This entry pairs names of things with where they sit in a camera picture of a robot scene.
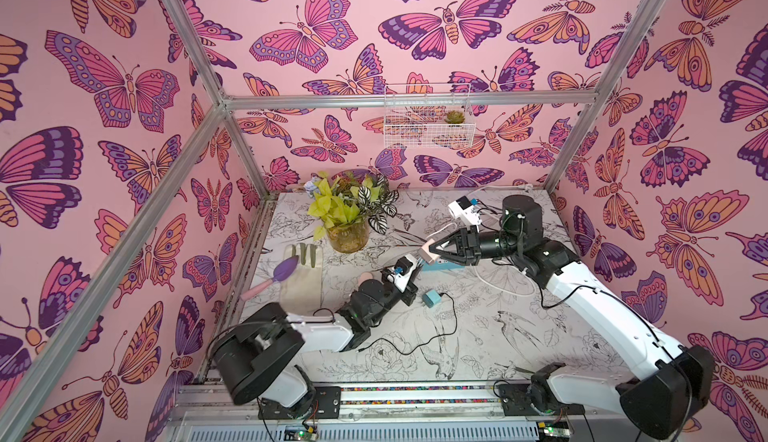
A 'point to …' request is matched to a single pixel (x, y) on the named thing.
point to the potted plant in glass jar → (349, 206)
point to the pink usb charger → (426, 254)
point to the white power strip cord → (475, 267)
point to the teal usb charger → (431, 298)
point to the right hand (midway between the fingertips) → (436, 251)
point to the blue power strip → (426, 266)
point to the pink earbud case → (364, 277)
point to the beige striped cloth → (302, 294)
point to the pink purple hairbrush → (282, 271)
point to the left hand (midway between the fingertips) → (421, 263)
